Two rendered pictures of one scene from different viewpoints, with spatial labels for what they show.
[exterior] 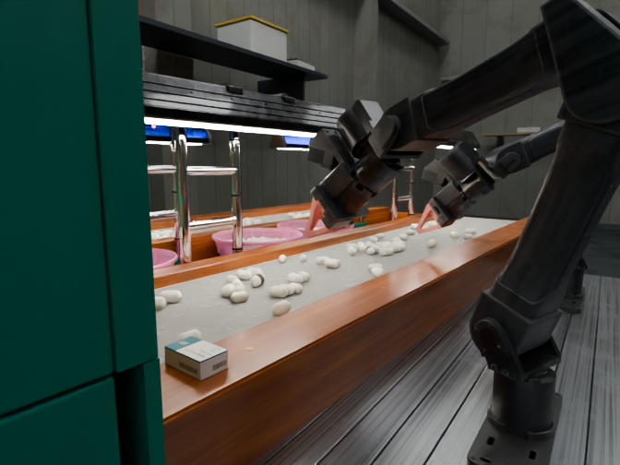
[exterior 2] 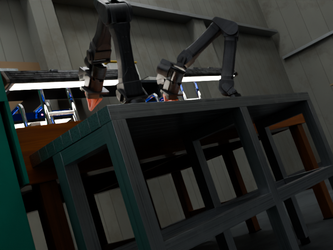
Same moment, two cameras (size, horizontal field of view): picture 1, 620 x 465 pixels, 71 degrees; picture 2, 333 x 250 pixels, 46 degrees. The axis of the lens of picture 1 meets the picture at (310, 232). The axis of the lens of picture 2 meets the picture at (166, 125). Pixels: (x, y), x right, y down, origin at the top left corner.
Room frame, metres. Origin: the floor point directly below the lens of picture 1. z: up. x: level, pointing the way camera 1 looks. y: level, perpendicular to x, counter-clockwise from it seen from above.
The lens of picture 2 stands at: (-0.80, -0.47, 0.42)
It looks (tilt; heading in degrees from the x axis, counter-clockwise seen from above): 10 degrees up; 7
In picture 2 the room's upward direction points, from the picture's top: 18 degrees counter-clockwise
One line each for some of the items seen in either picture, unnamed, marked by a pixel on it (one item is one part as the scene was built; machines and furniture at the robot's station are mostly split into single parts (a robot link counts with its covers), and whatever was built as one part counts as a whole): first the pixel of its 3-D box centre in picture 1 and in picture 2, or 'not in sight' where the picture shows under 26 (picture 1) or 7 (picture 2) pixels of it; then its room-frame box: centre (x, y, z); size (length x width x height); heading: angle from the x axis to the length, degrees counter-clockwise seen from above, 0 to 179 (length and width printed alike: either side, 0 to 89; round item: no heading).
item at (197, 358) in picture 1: (196, 356); (32, 128); (0.42, 0.12, 0.77); 0.06 x 0.04 x 0.02; 52
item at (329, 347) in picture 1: (460, 285); (198, 128); (1.05, -0.38, 0.67); 1.81 x 0.12 x 0.19; 142
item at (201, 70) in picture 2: (444, 137); (203, 73); (1.64, -0.50, 1.08); 0.62 x 0.08 x 0.07; 142
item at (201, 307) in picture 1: (387, 252); not in sight; (1.18, -0.22, 0.73); 1.81 x 0.30 x 0.02; 142
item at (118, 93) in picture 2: (517, 341); (132, 94); (0.46, -0.23, 0.77); 0.09 x 0.06 x 0.06; 125
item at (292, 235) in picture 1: (257, 249); not in sight; (1.26, 0.15, 0.72); 0.27 x 0.27 x 0.10
